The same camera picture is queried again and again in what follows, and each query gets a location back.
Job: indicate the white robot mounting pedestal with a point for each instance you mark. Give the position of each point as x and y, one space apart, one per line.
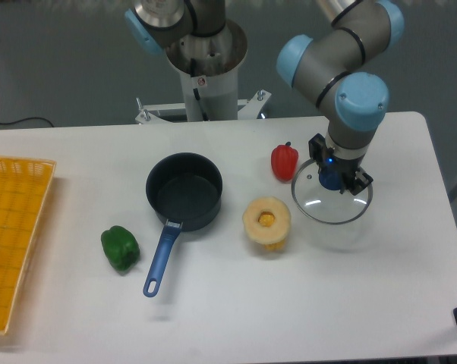
208 72

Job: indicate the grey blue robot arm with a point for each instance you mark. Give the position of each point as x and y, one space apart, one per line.
327 72

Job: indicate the red bell pepper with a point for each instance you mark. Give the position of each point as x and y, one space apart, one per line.
284 160

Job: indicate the yellow plastic basket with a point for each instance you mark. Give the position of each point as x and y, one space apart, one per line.
24 187

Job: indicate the dark pot blue handle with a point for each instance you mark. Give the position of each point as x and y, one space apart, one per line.
185 192

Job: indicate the glass lid blue knob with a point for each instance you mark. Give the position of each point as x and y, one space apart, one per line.
323 205

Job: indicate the green bell pepper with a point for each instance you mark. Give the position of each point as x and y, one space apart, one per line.
120 248

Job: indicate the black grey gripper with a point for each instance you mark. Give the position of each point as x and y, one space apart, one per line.
338 164

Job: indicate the yellow pumpkin slice toy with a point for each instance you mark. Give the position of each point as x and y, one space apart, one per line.
267 221

